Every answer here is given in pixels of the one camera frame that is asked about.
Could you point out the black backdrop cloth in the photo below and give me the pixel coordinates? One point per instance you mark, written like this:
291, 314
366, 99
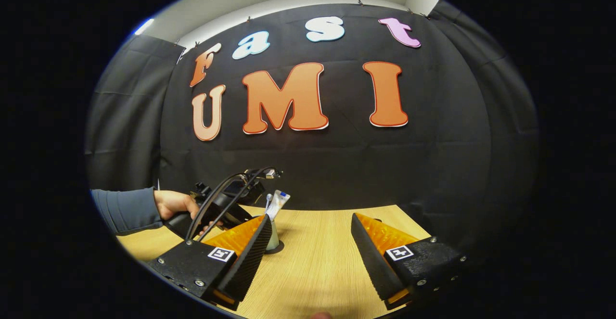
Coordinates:
337, 165

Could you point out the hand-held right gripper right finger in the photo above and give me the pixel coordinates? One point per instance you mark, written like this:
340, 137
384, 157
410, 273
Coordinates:
373, 266

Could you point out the dark brown round coaster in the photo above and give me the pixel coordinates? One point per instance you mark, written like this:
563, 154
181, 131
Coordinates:
279, 249

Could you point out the wooden desktop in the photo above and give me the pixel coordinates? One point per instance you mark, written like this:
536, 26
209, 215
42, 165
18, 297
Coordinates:
317, 251

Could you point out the white toothpaste tube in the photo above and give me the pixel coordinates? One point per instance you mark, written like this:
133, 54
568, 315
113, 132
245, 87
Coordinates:
278, 203

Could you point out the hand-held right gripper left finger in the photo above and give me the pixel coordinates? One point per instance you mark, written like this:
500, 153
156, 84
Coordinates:
250, 261

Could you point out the blue and white toothbrush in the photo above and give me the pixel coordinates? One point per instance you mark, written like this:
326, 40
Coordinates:
268, 198

